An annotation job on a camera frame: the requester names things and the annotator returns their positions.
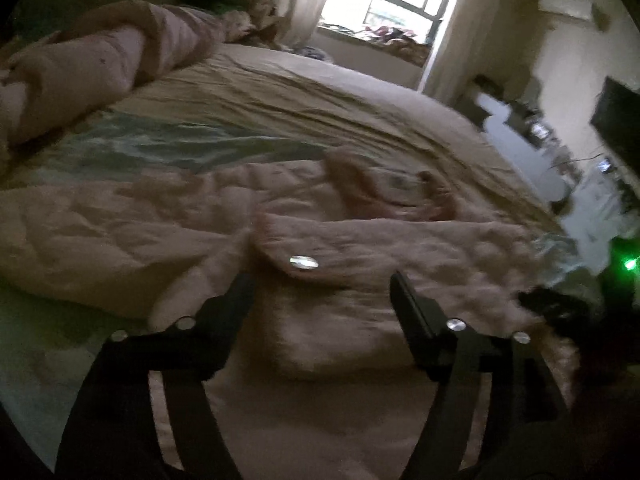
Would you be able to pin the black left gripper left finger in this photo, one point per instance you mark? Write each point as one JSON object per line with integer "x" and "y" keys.
{"x": 142, "y": 410}

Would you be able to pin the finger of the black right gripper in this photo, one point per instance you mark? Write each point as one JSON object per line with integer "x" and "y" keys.
{"x": 561, "y": 312}

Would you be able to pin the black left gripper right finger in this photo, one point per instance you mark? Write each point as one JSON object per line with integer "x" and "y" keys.
{"x": 497, "y": 412}

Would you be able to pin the pink quilted coat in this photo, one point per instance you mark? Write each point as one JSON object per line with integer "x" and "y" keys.
{"x": 320, "y": 385}

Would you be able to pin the pile of clothes by headboard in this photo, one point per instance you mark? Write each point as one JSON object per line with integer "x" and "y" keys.
{"x": 254, "y": 23}

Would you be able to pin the white drawer cabinet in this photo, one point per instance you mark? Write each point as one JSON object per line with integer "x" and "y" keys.
{"x": 591, "y": 210}

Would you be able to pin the clutter on cabinet top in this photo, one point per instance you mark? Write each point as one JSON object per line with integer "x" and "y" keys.
{"x": 551, "y": 159}

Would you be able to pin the black monitor screen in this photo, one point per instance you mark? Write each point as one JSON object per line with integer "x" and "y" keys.
{"x": 616, "y": 119}

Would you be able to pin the cream right curtain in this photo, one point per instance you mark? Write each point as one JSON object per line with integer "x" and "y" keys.
{"x": 457, "y": 49}

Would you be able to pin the teal patterned blanket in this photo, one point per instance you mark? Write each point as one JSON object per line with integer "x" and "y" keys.
{"x": 120, "y": 146}

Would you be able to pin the beige bed sheet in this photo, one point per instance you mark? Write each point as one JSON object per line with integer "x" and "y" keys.
{"x": 321, "y": 103}

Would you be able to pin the stuffed toys on windowsill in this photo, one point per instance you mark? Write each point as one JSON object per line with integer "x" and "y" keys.
{"x": 393, "y": 40}

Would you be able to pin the rolled pink quilt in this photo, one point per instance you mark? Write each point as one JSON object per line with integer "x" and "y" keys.
{"x": 99, "y": 60}

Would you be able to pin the white wall air conditioner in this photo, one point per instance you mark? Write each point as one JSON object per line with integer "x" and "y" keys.
{"x": 585, "y": 11}

